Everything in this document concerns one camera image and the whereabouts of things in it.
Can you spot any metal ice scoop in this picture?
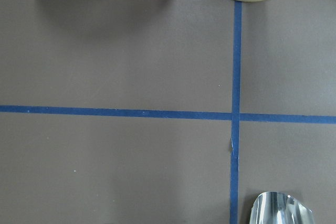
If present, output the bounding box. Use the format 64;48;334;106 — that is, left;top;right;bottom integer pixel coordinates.
249;191;315;224

